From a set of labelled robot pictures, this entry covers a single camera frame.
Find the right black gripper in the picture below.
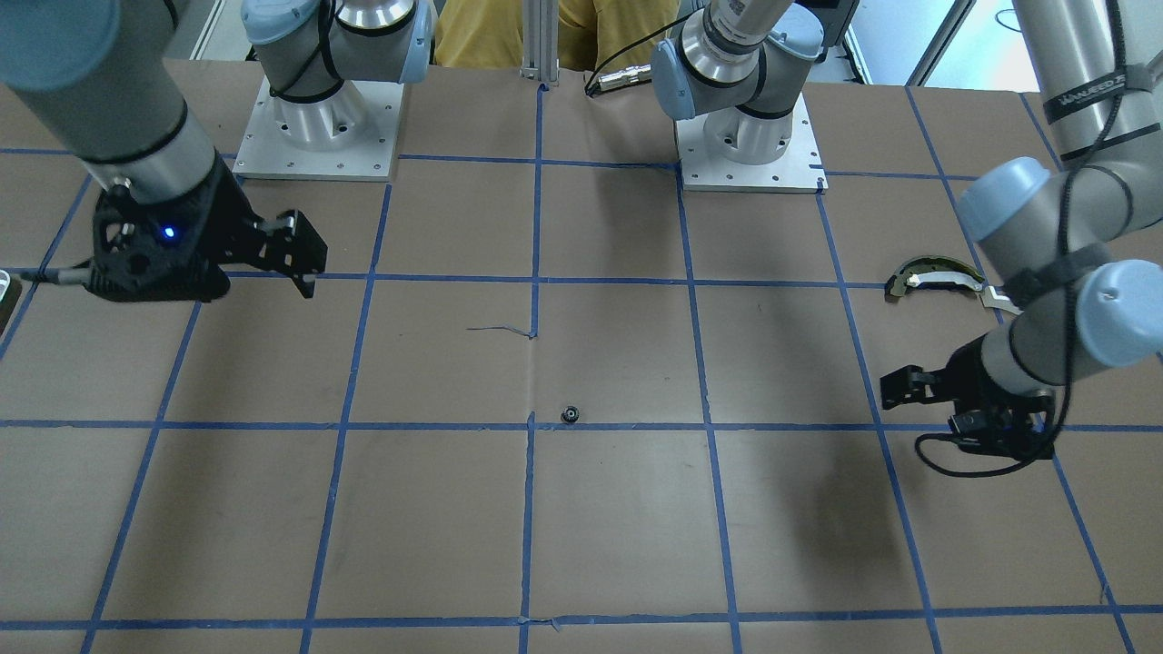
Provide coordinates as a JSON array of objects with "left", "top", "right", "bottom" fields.
[{"left": 92, "top": 168, "right": 328, "bottom": 301}]

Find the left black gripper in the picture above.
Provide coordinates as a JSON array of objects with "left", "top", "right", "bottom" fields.
[{"left": 880, "top": 341, "right": 1055, "bottom": 422}]

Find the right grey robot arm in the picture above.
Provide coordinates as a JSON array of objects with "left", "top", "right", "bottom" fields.
[{"left": 3, "top": 1, "right": 438, "bottom": 303}]

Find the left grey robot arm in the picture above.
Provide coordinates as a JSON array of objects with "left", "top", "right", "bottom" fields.
[{"left": 651, "top": 1, "right": 1160, "bottom": 414}]

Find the olive green brake shoe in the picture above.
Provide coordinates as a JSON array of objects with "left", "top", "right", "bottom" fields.
[{"left": 884, "top": 255, "right": 986, "bottom": 303}]

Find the white curved plastic arc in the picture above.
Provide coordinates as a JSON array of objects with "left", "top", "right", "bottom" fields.
[{"left": 978, "top": 285, "right": 1022, "bottom": 317}]

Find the person in yellow shirt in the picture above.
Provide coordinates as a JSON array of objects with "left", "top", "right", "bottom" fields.
[{"left": 433, "top": 0, "right": 682, "bottom": 74}]

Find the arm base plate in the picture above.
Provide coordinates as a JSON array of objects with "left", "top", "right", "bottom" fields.
[
  {"left": 233, "top": 80, "right": 408, "bottom": 183},
  {"left": 675, "top": 94, "right": 830, "bottom": 194}
]

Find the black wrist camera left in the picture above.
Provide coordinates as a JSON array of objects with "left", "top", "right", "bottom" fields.
[{"left": 948, "top": 407, "right": 1055, "bottom": 462}]

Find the aluminium frame post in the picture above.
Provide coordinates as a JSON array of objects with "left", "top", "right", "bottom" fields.
[{"left": 519, "top": 0, "right": 561, "bottom": 87}]

